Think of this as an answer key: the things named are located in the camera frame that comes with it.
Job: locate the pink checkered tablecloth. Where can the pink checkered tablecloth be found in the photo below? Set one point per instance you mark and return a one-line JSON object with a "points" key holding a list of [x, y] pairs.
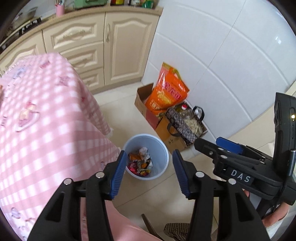
{"points": [[52, 128]]}

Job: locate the green condiment bottles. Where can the green condiment bottles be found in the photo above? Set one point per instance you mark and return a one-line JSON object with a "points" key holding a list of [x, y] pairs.
{"points": [[147, 4]]}

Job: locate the blue trash bin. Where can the blue trash bin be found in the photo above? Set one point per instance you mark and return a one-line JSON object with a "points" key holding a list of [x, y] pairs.
{"points": [[159, 155]]}

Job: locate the cream lower kitchen cabinets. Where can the cream lower kitchen cabinets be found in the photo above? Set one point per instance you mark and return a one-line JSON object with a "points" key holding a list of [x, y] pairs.
{"points": [[107, 46]]}

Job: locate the black gas stove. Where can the black gas stove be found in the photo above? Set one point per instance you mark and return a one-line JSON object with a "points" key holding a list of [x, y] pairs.
{"points": [[15, 34]]}

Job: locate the oil bottle red cap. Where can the oil bottle red cap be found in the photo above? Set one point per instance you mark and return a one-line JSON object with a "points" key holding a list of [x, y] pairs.
{"points": [[186, 112]]}

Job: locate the cardboard box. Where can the cardboard box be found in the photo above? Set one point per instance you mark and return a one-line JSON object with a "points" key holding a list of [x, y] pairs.
{"points": [[160, 122]]}

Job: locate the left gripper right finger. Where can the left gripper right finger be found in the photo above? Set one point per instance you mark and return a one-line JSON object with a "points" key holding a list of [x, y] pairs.
{"points": [[237, 217]]}

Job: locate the orange rice bag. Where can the orange rice bag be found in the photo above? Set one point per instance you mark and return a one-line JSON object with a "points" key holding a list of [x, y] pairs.
{"points": [[168, 91]]}

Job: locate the green electric cooker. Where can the green electric cooker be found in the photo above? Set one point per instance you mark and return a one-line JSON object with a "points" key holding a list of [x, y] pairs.
{"points": [[80, 4]]}

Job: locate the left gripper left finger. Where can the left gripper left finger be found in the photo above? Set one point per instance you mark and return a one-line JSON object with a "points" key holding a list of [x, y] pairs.
{"points": [[60, 218]]}

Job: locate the right hand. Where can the right hand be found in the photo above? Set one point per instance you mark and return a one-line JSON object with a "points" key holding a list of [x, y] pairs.
{"points": [[276, 216]]}

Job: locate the white paper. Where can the white paper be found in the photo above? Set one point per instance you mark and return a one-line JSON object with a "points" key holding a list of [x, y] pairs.
{"points": [[143, 152]]}

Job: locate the pink utensil holder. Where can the pink utensil holder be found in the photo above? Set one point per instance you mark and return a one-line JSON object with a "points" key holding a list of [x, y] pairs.
{"points": [[60, 10]]}

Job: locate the black patterned bag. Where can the black patterned bag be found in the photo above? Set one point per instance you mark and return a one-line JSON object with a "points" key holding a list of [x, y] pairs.
{"points": [[188, 130]]}

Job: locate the colourful candy wrapper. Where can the colourful candy wrapper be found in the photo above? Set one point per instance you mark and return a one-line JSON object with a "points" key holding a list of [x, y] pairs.
{"points": [[140, 169]]}

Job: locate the crushed orange soda can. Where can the crushed orange soda can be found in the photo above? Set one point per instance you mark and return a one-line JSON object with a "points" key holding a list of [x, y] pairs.
{"points": [[134, 157]]}

